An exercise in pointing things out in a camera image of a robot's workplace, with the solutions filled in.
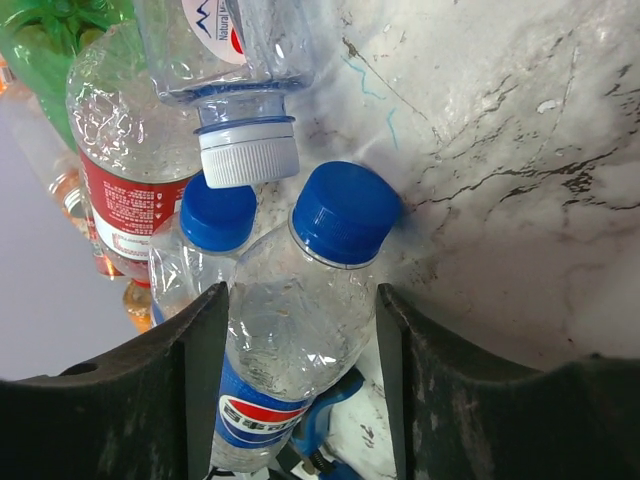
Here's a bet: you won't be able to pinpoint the green sprite bottle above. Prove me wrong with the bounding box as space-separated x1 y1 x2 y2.
1 0 134 151

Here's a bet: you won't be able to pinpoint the blue pepsi bottle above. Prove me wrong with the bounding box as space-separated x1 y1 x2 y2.
148 173 257 326
210 161 401 473

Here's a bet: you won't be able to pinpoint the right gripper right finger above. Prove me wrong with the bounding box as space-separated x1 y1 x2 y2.
376 284 639 479

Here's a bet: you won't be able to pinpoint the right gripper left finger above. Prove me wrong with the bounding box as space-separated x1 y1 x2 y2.
1 284 228 479

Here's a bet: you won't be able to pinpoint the clear crushed bottle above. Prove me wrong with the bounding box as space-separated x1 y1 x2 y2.
134 0 315 188

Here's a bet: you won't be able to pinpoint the red label bottle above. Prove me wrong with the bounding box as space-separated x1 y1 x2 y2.
66 20 201 283

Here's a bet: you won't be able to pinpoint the orange bottle lower left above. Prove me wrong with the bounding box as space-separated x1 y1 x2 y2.
122 280 152 334

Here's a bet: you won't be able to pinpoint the blue handle pliers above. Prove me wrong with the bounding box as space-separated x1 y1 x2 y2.
268 367 364 480

